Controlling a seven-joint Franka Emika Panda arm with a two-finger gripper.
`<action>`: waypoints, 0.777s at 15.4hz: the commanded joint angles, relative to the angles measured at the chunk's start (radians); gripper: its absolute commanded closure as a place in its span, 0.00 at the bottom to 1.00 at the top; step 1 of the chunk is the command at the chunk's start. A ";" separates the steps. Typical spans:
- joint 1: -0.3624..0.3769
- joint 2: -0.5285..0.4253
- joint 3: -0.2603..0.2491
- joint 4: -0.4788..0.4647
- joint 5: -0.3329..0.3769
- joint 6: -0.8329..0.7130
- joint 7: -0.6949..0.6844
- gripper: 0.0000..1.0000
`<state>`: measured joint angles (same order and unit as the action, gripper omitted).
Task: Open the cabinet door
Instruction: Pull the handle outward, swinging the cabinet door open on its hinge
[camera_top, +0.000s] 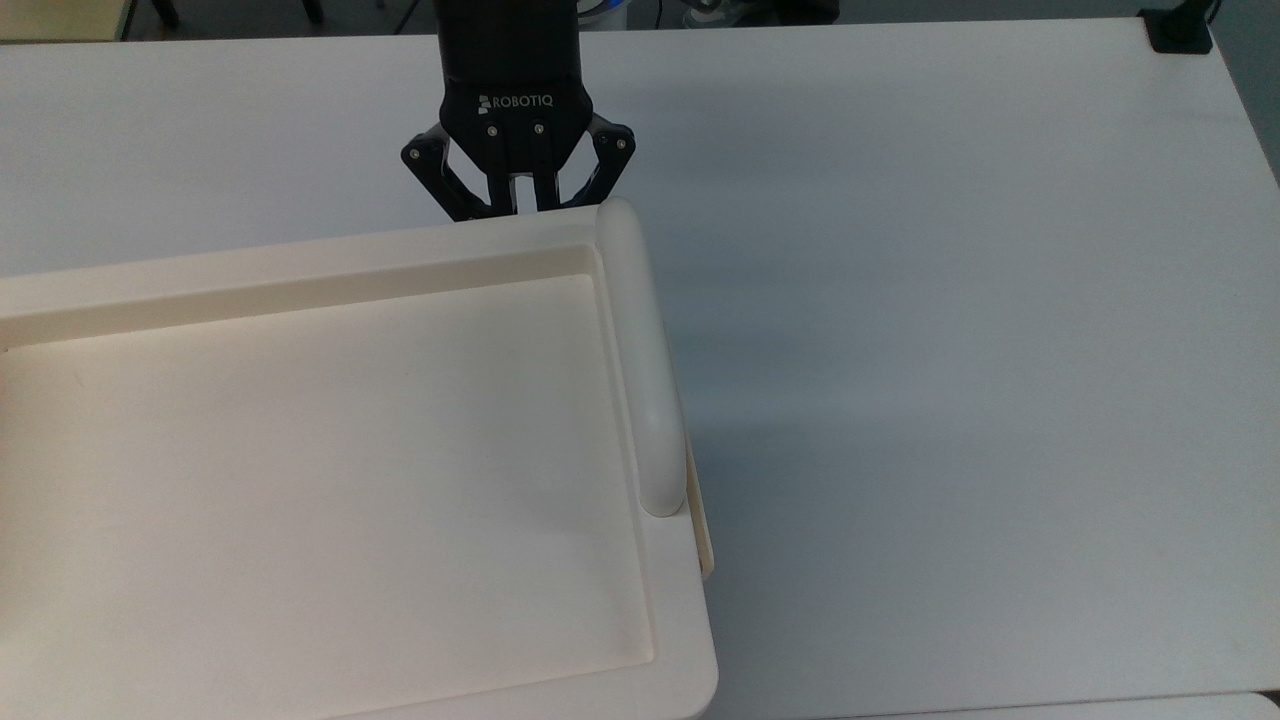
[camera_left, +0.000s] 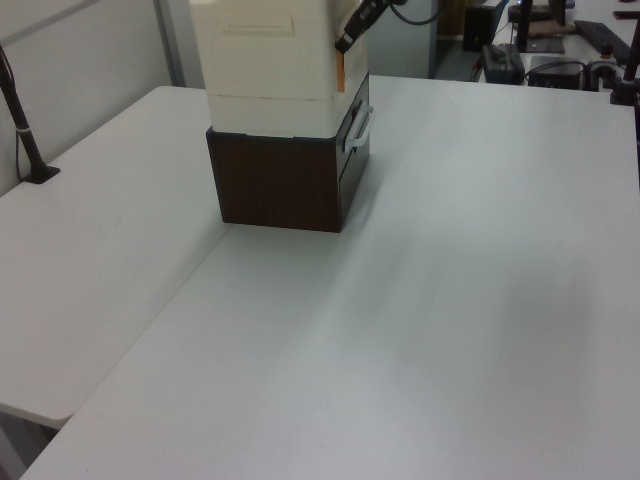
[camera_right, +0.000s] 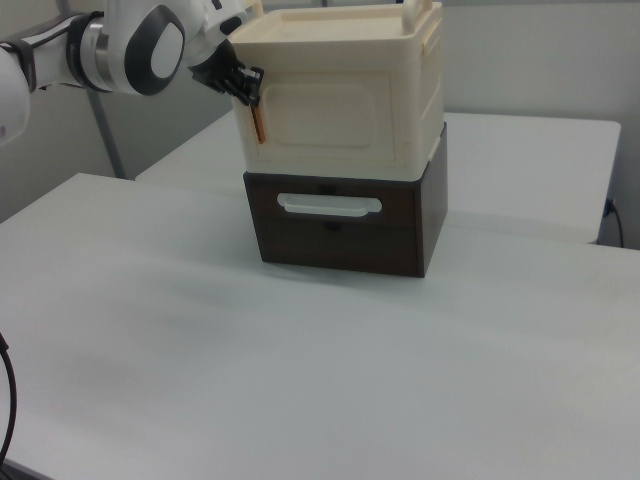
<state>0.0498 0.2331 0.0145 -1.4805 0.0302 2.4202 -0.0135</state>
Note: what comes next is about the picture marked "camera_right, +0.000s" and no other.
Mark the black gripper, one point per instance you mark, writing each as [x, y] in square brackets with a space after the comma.
[215, 70]

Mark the cream cabinet door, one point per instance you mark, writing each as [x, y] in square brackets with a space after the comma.
[325, 115]

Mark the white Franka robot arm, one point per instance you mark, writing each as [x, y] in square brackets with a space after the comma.
[130, 50]

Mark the cream plastic cabinet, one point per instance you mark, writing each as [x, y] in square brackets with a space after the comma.
[340, 65]

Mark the dark brown drawer unit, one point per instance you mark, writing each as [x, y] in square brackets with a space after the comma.
[345, 240]

